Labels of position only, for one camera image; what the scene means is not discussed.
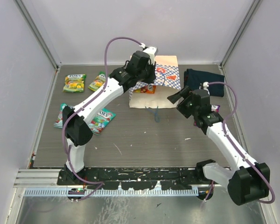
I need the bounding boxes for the green Fox's spring tea candy bag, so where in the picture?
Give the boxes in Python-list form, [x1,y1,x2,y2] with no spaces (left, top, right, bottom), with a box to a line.
[63,74,86,93]

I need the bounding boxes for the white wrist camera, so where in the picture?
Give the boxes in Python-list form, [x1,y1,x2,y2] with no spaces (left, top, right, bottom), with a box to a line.
[199,82,210,95]
[140,43,158,64]

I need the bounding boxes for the purple berries candy bag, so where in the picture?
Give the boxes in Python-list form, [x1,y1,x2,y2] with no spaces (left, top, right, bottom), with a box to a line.
[193,105,223,128]

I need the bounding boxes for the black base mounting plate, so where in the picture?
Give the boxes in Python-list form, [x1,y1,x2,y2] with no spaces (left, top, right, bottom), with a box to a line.
[57,167,211,190]

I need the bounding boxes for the orange Fox's candy bag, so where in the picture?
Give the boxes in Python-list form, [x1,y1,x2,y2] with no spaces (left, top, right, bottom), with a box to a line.
[133,84,156,94]

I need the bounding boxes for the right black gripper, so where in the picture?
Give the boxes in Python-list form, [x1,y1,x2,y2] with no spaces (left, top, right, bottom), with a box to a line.
[168,85,199,119]

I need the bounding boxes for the aluminium front rail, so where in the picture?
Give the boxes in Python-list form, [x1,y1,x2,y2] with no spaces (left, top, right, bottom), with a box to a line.
[13,167,268,187]

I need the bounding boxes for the slotted grey cable duct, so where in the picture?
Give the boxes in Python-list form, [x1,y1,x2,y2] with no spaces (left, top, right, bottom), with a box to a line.
[24,187,199,197]

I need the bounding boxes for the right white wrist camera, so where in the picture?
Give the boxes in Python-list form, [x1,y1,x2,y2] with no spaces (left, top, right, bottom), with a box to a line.
[199,82,210,95]

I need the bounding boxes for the blue checkered paper bag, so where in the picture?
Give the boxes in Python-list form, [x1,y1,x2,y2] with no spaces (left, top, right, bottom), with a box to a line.
[129,56,181,109]

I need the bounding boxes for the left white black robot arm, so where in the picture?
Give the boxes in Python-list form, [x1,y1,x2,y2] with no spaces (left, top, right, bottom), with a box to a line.
[62,47,158,185]

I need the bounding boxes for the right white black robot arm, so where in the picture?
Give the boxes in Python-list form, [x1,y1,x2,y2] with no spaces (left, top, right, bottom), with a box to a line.
[167,82,275,205]

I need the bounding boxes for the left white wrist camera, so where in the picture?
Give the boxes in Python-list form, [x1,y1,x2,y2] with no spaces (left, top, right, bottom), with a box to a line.
[140,43,158,64]

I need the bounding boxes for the teal Fox's blossom candy bag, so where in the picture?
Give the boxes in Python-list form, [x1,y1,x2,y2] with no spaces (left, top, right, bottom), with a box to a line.
[53,103,68,129]

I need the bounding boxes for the dark navy folded cloth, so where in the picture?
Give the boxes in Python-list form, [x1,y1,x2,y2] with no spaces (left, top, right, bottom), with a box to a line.
[184,69,224,97]

